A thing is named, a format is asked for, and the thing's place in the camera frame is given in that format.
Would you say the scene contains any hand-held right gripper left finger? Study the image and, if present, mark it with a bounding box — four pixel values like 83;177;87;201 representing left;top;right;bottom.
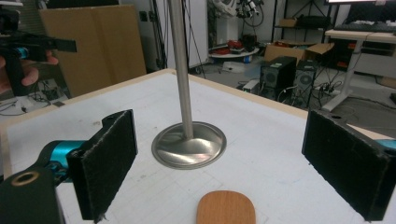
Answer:
65;108;139;224

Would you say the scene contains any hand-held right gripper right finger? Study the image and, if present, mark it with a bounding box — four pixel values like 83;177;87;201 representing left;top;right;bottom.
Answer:
301;108;396;222

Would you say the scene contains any metal utensil stand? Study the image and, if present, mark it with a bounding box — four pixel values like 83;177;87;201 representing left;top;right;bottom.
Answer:
150;0;228;171

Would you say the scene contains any wooden spatula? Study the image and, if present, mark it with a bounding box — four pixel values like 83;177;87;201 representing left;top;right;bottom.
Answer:
195;189;257;224

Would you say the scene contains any large cardboard panel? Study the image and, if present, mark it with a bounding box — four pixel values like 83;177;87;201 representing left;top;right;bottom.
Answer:
39;4;148;98

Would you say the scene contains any white desk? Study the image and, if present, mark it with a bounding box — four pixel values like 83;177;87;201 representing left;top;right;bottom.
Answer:
321;28;396;112

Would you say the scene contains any white grid mat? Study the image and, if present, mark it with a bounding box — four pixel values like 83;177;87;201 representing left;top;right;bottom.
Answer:
6;73;396;224

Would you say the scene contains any black computer tower green sticker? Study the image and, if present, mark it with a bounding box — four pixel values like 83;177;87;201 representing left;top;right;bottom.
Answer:
259;55;297;101

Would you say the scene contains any white power box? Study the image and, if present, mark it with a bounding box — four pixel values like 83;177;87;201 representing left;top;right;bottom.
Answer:
242;78;262;95

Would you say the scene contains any open cardboard box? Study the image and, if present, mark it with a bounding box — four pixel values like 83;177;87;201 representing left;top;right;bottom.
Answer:
263;41;336;63

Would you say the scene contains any black keyboard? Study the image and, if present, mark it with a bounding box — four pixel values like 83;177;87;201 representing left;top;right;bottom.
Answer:
332;21;396;34

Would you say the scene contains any black metal shelf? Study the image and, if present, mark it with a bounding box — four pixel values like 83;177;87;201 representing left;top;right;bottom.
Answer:
272;0;332;43

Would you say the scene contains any small cardboard box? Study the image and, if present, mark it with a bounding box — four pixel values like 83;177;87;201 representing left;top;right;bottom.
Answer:
278;17;299;29

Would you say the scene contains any round white table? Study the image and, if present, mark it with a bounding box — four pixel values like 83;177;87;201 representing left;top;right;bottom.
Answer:
207;46;261;60

